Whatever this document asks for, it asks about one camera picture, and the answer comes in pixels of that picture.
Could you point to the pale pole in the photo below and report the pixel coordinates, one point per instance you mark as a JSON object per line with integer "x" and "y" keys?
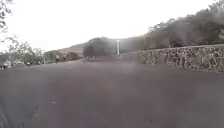
{"x": 117, "y": 47}

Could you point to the wooded hillside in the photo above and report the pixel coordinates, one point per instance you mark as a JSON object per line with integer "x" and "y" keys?
{"x": 186, "y": 31}

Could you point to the rough stone wall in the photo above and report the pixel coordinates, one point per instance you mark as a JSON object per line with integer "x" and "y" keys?
{"x": 190, "y": 57}

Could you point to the grey asphalt road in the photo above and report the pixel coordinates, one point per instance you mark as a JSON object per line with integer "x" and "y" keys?
{"x": 110, "y": 96}

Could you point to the dark round tree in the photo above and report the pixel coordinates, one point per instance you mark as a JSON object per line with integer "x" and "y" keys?
{"x": 97, "y": 47}

